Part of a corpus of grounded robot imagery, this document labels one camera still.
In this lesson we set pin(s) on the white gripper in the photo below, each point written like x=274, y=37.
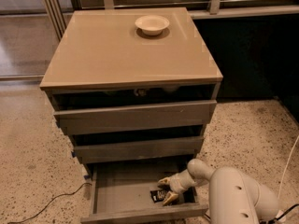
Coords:
x=177, y=184

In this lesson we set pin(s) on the black rxbar chocolate wrapper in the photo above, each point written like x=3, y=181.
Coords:
x=158, y=195

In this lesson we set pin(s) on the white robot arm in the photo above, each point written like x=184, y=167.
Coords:
x=234, y=197

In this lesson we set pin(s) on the middle grey drawer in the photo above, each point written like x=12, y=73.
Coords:
x=139, y=150

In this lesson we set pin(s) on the bottom grey open drawer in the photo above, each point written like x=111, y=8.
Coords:
x=121, y=192

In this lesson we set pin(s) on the grey drawer cabinet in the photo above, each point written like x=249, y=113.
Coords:
x=104, y=60

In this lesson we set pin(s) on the top grey drawer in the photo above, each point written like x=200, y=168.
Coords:
x=135, y=117

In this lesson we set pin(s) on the white plug adapter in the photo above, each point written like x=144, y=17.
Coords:
x=280, y=219

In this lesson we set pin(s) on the white bowl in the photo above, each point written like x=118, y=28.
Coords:
x=152, y=24

